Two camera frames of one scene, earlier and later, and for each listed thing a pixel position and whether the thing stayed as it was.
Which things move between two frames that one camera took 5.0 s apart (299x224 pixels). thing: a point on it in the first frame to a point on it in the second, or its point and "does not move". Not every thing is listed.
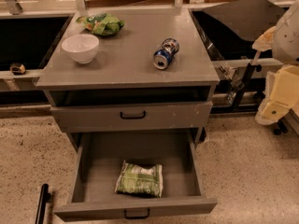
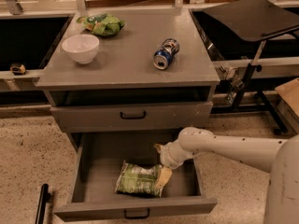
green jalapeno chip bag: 140,179 does not move
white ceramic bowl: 82,47 does not move
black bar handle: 45,197 does not move
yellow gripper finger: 265,41 to 165,174
